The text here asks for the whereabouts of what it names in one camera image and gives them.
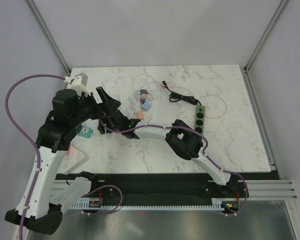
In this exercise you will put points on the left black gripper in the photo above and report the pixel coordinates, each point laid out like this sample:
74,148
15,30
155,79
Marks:
108,103

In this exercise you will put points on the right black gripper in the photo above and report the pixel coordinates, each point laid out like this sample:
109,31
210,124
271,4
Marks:
106,121

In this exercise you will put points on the teal power strip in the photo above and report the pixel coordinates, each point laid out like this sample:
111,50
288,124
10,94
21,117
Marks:
84,132

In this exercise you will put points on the blue USB charger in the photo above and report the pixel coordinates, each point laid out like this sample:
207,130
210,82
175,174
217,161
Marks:
146,106

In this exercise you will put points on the pink usb charger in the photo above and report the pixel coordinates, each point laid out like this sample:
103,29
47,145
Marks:
140,115
143,98

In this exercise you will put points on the green power strip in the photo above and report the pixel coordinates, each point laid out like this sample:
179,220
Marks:
199,119

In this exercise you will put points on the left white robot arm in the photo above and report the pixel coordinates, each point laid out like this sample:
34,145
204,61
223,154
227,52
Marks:
37,211

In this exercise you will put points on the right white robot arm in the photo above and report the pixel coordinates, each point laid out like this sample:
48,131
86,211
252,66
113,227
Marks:
185,142

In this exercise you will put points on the pink plug adapter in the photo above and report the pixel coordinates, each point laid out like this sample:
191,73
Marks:
68,151

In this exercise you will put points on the grey USB charger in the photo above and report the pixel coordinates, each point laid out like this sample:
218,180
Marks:
143,92

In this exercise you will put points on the white power strip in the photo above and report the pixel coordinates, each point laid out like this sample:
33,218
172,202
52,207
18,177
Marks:
70,163

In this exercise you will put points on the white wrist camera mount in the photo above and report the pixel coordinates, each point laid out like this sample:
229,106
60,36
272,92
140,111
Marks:
79,84

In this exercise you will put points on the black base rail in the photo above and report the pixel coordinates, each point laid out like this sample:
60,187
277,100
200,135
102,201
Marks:
162,189

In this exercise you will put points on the white slotted cable duct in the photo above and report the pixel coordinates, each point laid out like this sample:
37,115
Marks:
92,204

